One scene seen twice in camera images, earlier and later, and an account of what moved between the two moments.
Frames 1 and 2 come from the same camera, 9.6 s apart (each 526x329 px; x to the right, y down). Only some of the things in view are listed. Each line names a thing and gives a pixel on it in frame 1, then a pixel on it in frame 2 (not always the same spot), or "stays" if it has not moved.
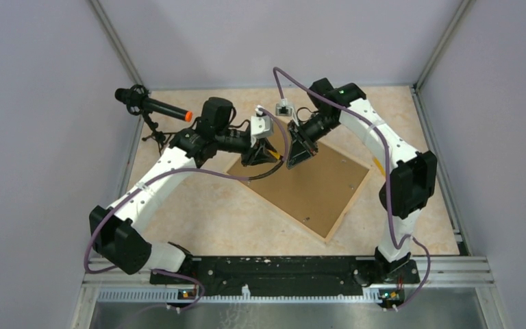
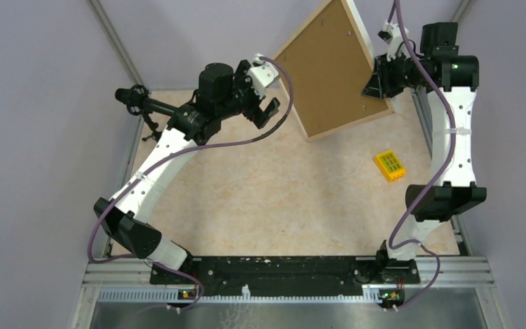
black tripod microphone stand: x=160 y=136 stays
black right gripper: x=300 y=149 to x=379 y=85
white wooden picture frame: x=314 y=194 to x=325 y=67
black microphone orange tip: x=135 y=97 stays
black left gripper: x=259 y=154 to x=255 y=113
